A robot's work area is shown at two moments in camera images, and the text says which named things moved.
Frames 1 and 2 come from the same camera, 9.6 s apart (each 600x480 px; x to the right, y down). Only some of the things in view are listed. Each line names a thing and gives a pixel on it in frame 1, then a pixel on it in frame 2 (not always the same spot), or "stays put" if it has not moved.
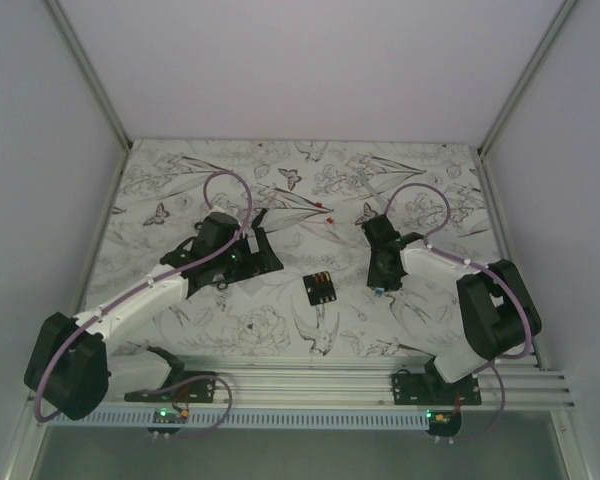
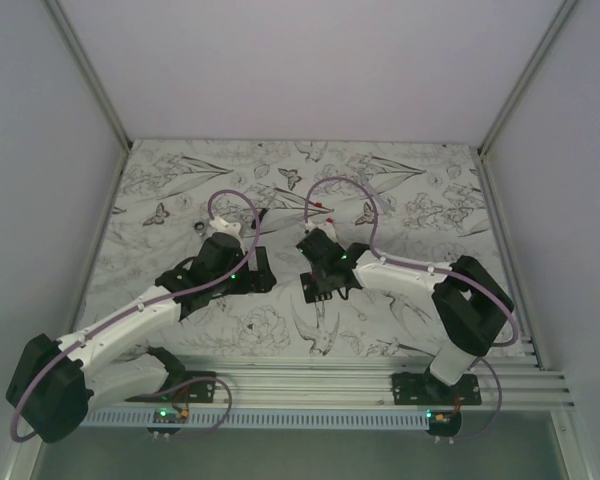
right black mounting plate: x=431 y=389 stays put
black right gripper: x=376 y=281 -> x=327 y=286
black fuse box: x=319 y=288 stays put
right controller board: x=444 y=424 stays put
